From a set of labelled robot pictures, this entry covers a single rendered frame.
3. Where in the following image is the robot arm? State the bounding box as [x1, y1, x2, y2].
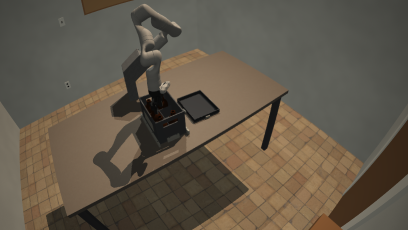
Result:
[131, 4, 182, 94]

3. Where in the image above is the dark grey crate with dividers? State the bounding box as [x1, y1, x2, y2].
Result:
[140, 91, 187, 145]

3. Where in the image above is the brown glass bottle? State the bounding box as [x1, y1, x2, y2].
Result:
[150, 110, 161, 122]
[168, 110, 178, 125]
[157, 115, 168, 127]
[145, 99, 152, 114]
[158, 97, 168, 110]

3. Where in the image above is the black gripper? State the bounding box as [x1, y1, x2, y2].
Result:
[148, 90, 164, 115]

